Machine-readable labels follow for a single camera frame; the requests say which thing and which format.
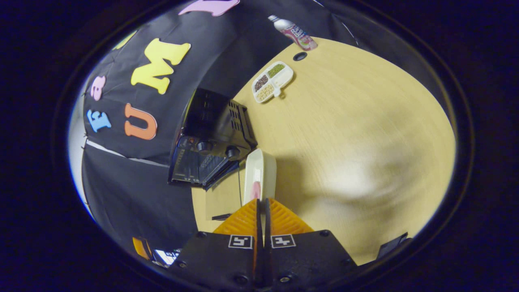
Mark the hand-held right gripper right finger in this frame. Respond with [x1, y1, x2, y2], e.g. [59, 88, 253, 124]
[264, 199, 357, 289]

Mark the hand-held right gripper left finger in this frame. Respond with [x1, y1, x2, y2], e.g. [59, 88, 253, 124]
[174, 199, 262, 290]

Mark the cream food plate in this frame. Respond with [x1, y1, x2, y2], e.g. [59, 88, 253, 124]
[243, 148, 277, 203]

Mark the black electric oven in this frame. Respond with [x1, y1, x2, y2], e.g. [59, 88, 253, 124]
[168, 88, 258, 190]

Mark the white divided dish of grains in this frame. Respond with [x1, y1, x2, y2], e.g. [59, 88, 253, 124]
[251, 61, 294, 103]

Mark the black backdrop cloth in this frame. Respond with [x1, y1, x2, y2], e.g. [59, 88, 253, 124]
[81, 0, 359, 254]

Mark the pink label drink bottle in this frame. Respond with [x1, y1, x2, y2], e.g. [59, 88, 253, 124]
[268, 15, 318, 51]

